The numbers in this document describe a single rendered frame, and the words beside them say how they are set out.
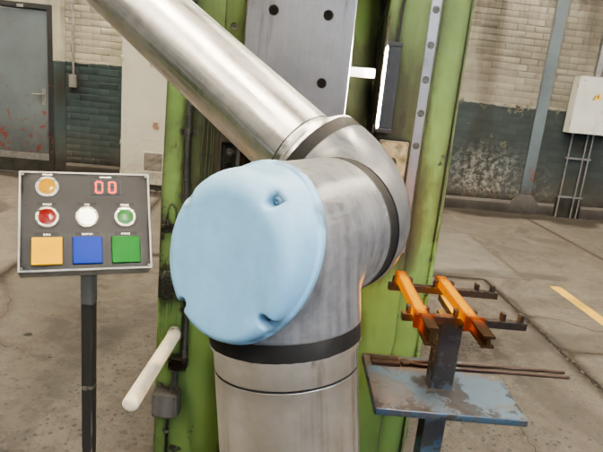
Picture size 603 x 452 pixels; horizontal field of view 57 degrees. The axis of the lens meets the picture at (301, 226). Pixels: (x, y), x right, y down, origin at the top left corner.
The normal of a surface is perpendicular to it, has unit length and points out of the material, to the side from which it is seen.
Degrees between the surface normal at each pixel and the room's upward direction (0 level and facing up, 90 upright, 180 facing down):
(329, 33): 90
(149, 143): 90
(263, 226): 83
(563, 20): 90
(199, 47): 62
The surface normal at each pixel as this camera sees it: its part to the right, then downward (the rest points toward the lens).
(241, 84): -0.19, -0.32
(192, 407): -0.05, 0.25
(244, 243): -0.58, 0.02
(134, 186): 0.37, -0.25
